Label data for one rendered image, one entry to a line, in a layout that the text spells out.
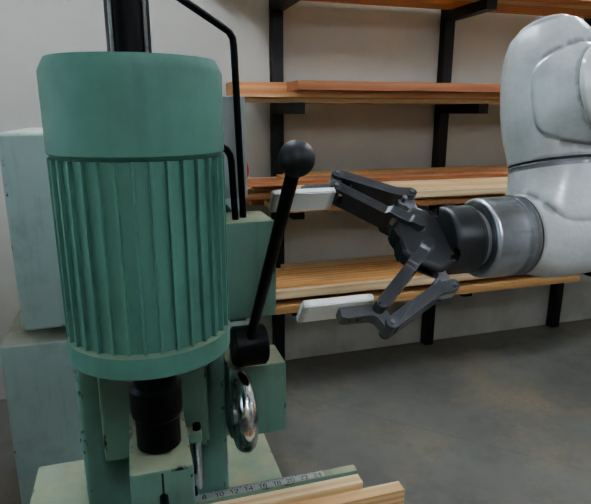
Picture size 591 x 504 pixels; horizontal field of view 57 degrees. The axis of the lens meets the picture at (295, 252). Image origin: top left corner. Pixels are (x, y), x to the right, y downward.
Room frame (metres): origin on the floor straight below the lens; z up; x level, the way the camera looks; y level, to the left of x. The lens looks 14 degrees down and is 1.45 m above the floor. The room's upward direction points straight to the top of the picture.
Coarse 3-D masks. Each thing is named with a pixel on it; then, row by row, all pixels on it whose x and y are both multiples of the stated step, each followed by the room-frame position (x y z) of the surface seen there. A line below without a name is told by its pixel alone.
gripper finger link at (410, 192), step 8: (336, 176) 0.60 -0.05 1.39; (344, 176) 0.60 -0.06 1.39; (352, 176) 0.60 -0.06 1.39; (360, 176) 0.61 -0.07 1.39; (352, 184) 0.60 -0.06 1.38; (360, 184) 0.60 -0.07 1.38; (368, 184) 0.60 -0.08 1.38; (376, 184) 0.60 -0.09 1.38; (384, 184) 0.60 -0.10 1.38; (368, 192) 0.60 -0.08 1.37; (376, 192) 0.60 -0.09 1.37; (384, 192) 0.60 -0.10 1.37; (392, 192) 0.60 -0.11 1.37; (400, 192) 0.60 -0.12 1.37; (408, 192) 0.60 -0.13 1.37; (416, 192) 0.60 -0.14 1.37; (384, 200) 0.60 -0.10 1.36; (392, 200) 0.60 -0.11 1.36
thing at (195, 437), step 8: (192, 424) 0.64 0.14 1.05; (200, 424) 0.64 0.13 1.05; (192, 432) 0.63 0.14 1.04; (200, 432) 0.63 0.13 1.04; (192, 440) 0.63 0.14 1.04; (200, 440) 0.63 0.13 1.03; (200, 448) 0.64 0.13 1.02; (200, 456) 0.64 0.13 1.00; (200, 464) 0.64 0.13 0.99; (200, 472) 0.63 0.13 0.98; (200, 480) 0.63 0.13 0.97; (200, 488) 0.63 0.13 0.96
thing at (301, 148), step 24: (288, 144) 0.50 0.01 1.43; (288, 168) 0.50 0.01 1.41; (288, 192) 0.53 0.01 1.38; (288, 216) 0.56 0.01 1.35; (264, 264) 0.61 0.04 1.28; (264, 288) 0.63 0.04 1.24; (240, 336) 0.72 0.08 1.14; (264, 336) 0.73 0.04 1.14; (240, 360) 0.71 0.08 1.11; (264, 360) 0.72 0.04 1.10
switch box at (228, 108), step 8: (224, 96) 0.87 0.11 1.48; (232, 96) 0.87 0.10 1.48; (240, 96) 0.87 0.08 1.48; (224, 104) 0.86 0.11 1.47; (232, 104) 0.87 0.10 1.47; (240, 104) 0.87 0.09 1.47; (224, 112) 0.86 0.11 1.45; (232, 112) 0.87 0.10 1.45; (224, 120) 0.86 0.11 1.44; (232, 120) 0.87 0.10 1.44; (224, 128) 0.86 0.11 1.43; (232, 128) 0.87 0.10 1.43; (224, 136) 0.86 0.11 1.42; (232, 136) 0.87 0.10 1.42; (232, 144) 0.87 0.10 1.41; (224, 160) 0.86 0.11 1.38
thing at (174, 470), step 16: (176, 448) 0.56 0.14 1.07; (144, 464) 0.53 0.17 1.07; (160, 464) 0.53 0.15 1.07; (176, 464) 0.53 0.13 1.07; (192, 464) 0.53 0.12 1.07; (144, 480) 0.51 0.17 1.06; (160, 480) 0.52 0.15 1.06; (176, 480) 0.52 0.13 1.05; (192, 480) 0.53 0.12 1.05; (144, 496) 0.51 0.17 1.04; (176, 496) 0.52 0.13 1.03; (192, 496) 0.53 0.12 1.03
